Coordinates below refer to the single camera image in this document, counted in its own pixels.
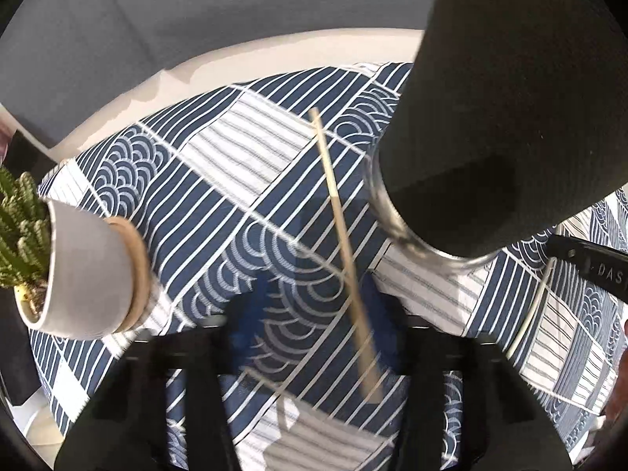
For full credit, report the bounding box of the wooden pot saucer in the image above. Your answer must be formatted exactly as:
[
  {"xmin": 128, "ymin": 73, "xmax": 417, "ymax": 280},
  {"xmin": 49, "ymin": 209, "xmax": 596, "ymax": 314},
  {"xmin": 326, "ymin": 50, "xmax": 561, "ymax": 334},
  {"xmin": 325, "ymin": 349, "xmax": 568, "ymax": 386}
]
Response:
[{"xmin": 105, "ymin": 216, "xmax": 154, "ymax": 333}]

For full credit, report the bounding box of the tan bamboo chopstick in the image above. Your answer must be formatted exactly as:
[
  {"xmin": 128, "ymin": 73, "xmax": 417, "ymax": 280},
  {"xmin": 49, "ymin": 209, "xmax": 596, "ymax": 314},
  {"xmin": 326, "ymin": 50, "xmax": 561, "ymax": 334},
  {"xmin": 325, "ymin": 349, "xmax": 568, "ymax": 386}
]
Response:
[{"xmin": 308, "ymin": 107, "xmax": 386, "ymax": 404}]

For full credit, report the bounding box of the green cactus plant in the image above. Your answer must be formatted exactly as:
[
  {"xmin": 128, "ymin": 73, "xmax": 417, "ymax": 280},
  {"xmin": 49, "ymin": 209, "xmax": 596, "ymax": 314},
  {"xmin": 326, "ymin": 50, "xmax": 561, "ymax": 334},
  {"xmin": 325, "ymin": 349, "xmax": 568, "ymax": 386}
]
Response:
[{"xmin": 0, "ymin": 164, "xmax": 53, "ymax": 291}]

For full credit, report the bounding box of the black metal-rimmed utensil holder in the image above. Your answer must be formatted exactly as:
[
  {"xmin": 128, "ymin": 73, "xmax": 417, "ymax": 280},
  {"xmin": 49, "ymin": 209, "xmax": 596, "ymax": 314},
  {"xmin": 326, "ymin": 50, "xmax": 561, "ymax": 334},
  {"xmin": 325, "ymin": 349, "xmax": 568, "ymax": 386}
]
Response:
[{"xmin": 365, "ymin": 0, "xmax": 628, "ymax": 274}]

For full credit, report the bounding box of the white cable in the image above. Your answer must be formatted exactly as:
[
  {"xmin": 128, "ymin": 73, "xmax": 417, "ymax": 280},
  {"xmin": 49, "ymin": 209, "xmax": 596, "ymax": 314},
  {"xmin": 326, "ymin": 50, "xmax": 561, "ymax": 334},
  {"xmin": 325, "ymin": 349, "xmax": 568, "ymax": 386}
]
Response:
[{"xmin": 505, "ymin": 255, "xmax": 559, "ymax": 360}]

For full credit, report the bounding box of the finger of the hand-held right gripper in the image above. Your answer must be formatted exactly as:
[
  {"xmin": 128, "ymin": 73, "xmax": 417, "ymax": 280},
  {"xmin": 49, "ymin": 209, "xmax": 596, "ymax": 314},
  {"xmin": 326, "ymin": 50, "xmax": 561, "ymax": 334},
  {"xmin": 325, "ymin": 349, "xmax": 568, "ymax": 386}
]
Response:
[{"xmin": 546, "ymin": 234, "xmax": 628, "ymax": 301}]

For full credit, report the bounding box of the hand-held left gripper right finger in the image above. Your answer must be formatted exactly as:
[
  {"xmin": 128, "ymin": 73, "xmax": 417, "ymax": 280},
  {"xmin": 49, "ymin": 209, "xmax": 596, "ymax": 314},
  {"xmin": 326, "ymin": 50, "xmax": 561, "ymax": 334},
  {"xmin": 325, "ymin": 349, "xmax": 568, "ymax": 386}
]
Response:
[{"xmin": 364, "ymin": 277, "xmax": 574, "ymax": 471}]

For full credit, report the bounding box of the white ceramic plant pot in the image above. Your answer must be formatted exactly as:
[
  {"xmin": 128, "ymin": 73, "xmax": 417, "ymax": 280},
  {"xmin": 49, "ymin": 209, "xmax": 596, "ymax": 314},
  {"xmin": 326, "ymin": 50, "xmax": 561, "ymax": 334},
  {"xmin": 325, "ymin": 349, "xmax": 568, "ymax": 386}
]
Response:
[{"xmin": 15, "ymin": 198, "xmax": 142, "ymax": 340}]

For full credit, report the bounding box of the blue white patterned tablecloth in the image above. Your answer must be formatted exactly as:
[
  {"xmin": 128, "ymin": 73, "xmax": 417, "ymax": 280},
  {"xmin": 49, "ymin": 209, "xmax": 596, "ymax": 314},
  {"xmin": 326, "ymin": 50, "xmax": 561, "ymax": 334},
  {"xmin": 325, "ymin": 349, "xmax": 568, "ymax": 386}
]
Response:
[{"xmin": 29, "ymin": 61, "xmax": 628, "ymax": 468}]

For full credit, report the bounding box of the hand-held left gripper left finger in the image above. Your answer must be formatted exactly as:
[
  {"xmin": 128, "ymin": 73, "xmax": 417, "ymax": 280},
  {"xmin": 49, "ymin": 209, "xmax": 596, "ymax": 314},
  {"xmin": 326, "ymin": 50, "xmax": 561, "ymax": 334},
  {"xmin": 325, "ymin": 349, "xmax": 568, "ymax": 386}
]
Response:
[{"xmin": 54, "ymin": 279, "xmax": 276, "ymax": 471}]

